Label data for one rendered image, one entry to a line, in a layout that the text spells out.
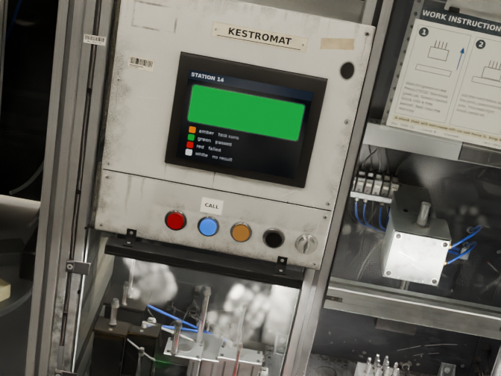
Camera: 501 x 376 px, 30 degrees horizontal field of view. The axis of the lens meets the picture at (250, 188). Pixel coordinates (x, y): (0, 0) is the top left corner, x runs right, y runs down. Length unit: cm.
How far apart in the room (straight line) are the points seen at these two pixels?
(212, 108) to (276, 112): 11
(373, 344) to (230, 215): 76
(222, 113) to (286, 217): 23
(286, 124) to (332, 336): 85
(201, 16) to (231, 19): 5
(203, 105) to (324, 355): 95
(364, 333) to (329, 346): 9
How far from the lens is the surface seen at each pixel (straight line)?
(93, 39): 162
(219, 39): 157
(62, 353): 190
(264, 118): 158
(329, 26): 156
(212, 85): 157
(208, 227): 168
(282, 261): 171
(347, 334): 231
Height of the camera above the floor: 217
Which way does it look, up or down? 24 degrees down
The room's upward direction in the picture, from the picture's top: 11 degrees clockwise
